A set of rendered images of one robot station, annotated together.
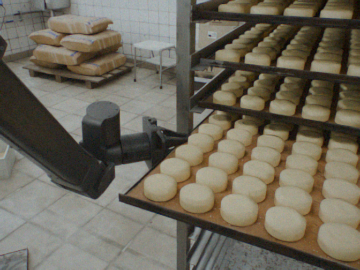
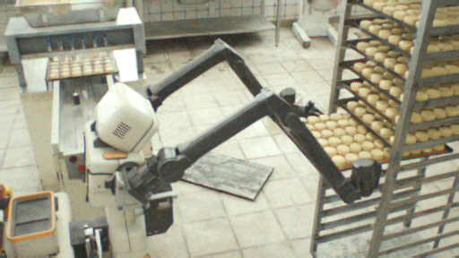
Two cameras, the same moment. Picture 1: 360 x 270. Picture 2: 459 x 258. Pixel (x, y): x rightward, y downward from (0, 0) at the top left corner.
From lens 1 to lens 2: 1.54 m
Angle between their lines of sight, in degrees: 40
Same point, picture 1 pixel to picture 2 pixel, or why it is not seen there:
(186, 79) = (333, 90)
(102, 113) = (287, 92)
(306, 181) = (334, 141)
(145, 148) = (302, 112)
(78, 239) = (305, 179)
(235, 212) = not seen: hidden behind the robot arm
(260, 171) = (324, 133)
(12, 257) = (263, 168)
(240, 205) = not seen: hidden behind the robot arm
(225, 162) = (318, 126)
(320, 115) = (375, 126)
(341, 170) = (354, 146)
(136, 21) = not seen: outside the picture
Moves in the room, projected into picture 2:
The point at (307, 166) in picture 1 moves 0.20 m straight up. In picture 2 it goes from (344, 140) to (351, 94)
